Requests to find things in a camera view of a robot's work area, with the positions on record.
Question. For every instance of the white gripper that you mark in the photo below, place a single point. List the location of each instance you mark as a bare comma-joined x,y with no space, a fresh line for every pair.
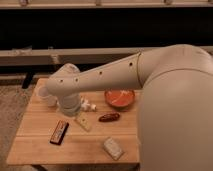
70,105

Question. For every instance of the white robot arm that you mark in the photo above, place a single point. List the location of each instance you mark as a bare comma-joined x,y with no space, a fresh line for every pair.
175,119

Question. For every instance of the white sponge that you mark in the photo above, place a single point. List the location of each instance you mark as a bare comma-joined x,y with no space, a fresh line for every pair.
112,148

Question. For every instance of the small white toy object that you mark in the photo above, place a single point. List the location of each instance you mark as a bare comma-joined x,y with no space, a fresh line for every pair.
86,106

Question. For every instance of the white plastic cup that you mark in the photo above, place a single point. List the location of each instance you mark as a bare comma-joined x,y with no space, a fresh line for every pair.
44,95

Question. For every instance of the brown date-like object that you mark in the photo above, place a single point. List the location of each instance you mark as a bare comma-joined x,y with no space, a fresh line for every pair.
109,117

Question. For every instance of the wooden table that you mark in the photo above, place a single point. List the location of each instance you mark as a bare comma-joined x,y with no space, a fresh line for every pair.
32,141

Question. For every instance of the orange bowl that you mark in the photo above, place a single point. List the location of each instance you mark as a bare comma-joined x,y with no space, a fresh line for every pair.
119,98

